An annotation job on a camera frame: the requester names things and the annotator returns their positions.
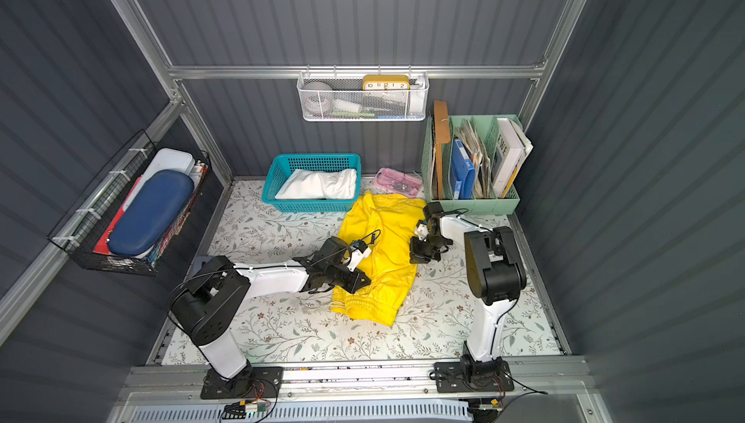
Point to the tape roll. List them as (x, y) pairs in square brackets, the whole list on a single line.
[(317, 99)]

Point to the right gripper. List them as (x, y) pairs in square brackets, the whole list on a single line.
[(424, 246)]

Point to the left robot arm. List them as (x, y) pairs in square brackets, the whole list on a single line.
[(205, 305)]

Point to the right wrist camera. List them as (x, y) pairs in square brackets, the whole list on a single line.
[(421, 230)]

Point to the green file organizer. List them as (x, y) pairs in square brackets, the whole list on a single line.
[(486, 129)]

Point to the blue folder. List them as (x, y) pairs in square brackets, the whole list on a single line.
[(462, 172)]

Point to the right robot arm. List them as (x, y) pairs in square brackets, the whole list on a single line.
[(496, 276)]

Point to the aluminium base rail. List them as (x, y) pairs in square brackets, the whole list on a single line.
[(357, 391)]

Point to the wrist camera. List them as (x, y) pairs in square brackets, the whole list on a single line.
[(421, 230), (358, 251)]

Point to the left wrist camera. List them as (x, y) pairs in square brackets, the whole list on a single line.
[(358, 251)]

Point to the yellow garment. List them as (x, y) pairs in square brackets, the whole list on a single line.
[(392, 218)]

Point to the yellow clock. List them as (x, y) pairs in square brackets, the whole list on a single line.
[(386, 82)]

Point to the red folder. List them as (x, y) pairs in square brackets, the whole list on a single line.
[(102, 246)]

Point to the floral table mat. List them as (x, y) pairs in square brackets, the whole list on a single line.
[(432, 323)]

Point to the white flat box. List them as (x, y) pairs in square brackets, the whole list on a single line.
[(165, 159)]

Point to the teal plastic basket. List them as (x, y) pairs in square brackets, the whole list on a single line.
[(285, 164)]

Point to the blue oval case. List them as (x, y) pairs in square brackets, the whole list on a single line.
[(152, 212)]

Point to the black wire side basket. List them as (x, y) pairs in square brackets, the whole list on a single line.
[(77, 234)]

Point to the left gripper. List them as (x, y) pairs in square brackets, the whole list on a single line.
[(343, 275)]

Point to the pink plastic box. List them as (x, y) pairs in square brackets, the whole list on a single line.
[(396, 182)]

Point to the white book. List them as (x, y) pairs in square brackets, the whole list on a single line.
[(513, 147)]

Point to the white shorts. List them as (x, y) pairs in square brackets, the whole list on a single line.
[(318, 185)]

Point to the white wire wall basket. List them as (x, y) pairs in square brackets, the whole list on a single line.
[(352, 103)]

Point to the brown board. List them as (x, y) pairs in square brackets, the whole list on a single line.
[(442, 137)]

